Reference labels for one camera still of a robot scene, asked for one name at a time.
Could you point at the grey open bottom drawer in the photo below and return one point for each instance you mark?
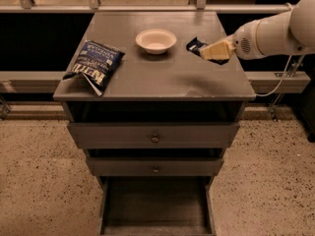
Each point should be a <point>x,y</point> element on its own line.
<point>156,206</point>

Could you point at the blue kettle chips bag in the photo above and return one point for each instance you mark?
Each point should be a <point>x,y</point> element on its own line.
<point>96,62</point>

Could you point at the metal stand leg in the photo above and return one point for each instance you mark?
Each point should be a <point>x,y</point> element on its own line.
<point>292,80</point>

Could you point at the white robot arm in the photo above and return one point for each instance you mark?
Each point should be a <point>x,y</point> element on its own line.
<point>288,33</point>

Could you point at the grey middle drawer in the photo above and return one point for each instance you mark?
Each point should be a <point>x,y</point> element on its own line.
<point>153,166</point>

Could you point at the grey wooden drawer cabinet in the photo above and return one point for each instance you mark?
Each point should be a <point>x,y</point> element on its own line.
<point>174,87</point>

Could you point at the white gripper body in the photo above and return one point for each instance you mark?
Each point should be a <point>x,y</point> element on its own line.
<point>244,40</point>

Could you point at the dark blue rxbar wrapper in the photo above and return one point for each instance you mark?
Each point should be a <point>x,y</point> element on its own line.
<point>195,45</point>

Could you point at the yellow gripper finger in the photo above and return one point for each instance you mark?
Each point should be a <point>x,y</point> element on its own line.
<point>220,50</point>

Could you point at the white paper bowl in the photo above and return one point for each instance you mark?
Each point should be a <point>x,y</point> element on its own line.
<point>156,41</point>

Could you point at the grey top drawer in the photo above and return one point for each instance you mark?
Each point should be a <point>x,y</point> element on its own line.
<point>153,135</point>

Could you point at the metal railing frame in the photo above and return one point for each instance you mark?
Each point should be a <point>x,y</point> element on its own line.
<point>46,82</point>

